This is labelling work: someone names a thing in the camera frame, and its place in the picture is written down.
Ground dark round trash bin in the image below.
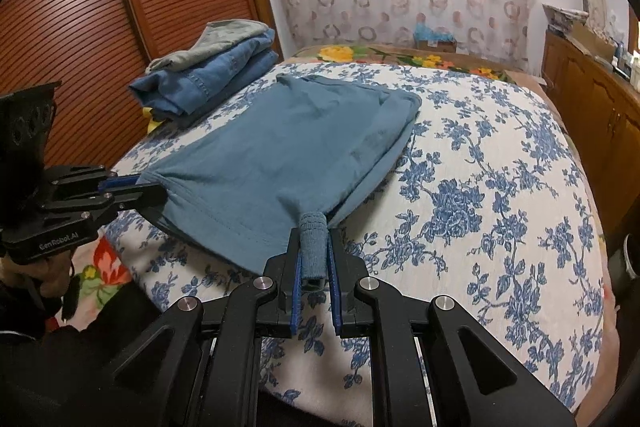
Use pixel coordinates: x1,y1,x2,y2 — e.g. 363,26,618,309
606,233,640,310

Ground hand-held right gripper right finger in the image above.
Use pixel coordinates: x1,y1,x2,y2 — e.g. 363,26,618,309
326,228,577,427

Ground blue t-shirt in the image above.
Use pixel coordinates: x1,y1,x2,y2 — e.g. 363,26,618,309
135,74,422,282

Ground yellow cloth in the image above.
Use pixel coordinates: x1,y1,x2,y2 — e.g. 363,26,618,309
142,107,167,134

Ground open cardboard box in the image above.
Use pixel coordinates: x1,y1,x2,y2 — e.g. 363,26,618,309
565,24,619,64

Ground stack of printed boxes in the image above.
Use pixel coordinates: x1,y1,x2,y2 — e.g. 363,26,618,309
542,4,592,34

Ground brown louvred wooden wardrobe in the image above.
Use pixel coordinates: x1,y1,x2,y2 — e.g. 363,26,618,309
0,0,282,190

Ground cardboard box with blue bags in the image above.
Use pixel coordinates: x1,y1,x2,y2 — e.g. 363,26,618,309
412,24,459,54

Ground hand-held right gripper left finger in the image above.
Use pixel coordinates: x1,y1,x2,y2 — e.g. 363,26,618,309
106,228,305,427

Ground blue floral white bedspread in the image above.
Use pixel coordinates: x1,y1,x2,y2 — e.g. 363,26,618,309
102,59,608,414

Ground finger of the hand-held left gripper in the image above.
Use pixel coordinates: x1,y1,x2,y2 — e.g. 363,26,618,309
97,183,169,223
97,175,142,194

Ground folded blue denim jeans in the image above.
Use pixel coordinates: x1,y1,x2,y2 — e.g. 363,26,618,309
127,38,280,128

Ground folded grey pants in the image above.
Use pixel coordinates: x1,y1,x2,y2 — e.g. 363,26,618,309
145,20,276,75

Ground long wooden cabinet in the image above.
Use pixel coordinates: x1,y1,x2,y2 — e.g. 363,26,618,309
541,29,640,235

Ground person's left hand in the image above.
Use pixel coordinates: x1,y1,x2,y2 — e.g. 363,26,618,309
0,251,76,308

